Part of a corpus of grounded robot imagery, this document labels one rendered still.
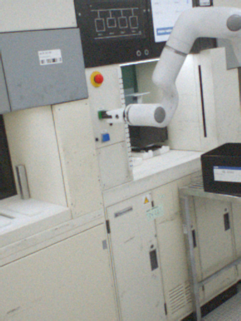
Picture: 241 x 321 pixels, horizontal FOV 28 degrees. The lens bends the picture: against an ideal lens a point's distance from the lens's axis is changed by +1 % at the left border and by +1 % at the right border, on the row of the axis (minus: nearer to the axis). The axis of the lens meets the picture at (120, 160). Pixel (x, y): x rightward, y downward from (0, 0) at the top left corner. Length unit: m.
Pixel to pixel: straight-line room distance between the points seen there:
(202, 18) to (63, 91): 0.60
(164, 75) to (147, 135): 0.86
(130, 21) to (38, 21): 0.47
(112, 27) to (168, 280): 1.25
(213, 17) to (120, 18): 0.56
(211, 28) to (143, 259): 1.14
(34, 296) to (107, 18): 1.17
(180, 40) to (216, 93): 0.82
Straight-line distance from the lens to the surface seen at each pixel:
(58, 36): 1.94
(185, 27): 1.76
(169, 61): 1.77
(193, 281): 2.56
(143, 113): 1.81
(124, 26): 2.17
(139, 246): 2.29
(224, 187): 2.26
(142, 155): 2.58
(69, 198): 1.99
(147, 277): 2.37
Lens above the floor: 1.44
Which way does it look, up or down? 12 degrees down
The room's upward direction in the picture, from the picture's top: 8 degrees counter-clockwise
